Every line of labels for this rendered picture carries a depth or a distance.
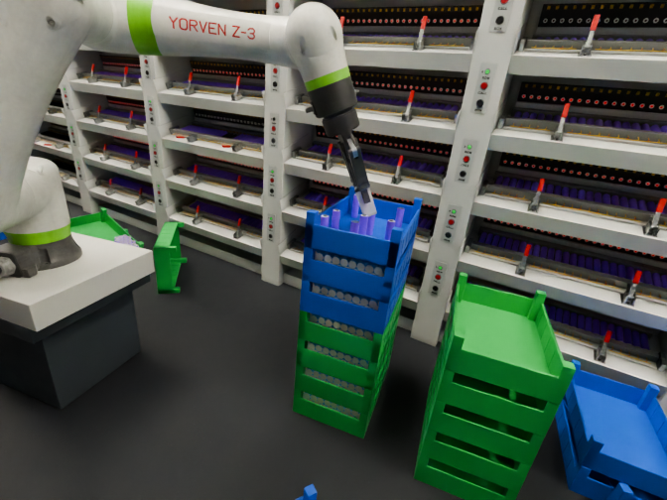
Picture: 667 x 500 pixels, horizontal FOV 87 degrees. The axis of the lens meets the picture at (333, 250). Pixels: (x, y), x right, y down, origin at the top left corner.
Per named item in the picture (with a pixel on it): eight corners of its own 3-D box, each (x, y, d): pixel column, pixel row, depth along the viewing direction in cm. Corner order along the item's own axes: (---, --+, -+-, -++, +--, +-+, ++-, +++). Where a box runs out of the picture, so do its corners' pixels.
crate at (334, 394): (368, 416, 85) (372, 391, 82) (293, 388, 91) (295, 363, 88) (393, 345, 111) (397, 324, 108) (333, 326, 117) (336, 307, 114)
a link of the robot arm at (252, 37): (155, 53, 70) (149, -15, 66) (171, 58, 81) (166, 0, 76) (333, 74, 77) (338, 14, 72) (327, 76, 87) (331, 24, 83)
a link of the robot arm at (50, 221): (-18, 250, 77) (-49, 162, 70) (28, 226, 91) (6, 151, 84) (48, 250, 79) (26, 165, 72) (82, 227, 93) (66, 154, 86)
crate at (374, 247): (395, 269, 70) (402, 231, 67) (303, 246, 76) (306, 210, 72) (417, 226, 96) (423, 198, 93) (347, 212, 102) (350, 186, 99)
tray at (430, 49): (469, 71, 96) (480, 11, 88) (289, 62, 121) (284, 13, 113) (484, 59, 110) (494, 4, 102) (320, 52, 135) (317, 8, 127)
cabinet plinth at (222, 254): (438, 341, 129) (441, 329, 127) (89, 209, 220) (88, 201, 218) (447, 320, 142) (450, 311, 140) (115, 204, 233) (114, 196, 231)
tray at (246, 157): (265, 169, 140) (261, 146, 135) (164, 147, 166) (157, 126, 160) (294, 151, 154) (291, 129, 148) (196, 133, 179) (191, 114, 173)
